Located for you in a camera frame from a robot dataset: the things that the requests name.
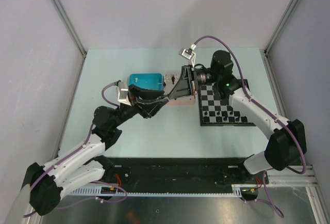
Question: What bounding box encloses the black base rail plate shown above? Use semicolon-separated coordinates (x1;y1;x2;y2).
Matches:
53;156;270;196

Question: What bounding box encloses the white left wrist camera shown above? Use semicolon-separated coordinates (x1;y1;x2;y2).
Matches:
116;82;130;106

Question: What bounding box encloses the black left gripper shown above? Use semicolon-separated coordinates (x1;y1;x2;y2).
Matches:
111;84;168;128

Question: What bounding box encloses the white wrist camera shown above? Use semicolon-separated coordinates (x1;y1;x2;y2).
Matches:
179;49;196;67
116;82;130;106

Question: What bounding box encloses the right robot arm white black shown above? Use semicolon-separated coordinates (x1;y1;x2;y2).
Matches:
167;49;307;183

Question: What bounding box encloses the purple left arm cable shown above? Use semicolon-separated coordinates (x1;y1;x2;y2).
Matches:
23;81;128;218

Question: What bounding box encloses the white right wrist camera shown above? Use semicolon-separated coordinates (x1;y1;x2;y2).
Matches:
179;49;196;67

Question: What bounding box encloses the black silver chessboard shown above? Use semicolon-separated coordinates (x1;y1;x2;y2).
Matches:
198;84;255;126

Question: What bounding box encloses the blue plastic tray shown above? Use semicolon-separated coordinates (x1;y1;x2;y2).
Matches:
128;73;163;90

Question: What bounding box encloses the aluminium frame post right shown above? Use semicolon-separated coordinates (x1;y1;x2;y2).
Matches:
264;0;314;54

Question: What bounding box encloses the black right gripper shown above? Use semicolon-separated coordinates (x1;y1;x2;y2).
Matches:
169;65;220;99

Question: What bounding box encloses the aluminium frame post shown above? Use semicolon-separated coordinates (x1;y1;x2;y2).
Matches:
264;0;314;54
38;0;87;58

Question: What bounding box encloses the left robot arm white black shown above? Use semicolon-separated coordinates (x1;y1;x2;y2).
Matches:
23;81;169;218

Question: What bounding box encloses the aluminium frame post left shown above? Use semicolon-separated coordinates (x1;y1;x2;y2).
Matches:
38;0;87;58

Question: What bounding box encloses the pink plastic tray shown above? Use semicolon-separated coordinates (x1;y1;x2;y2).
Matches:
162;73;197;107

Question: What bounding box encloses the grey cable duct strip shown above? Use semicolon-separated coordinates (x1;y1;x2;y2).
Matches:
69;185;242;198

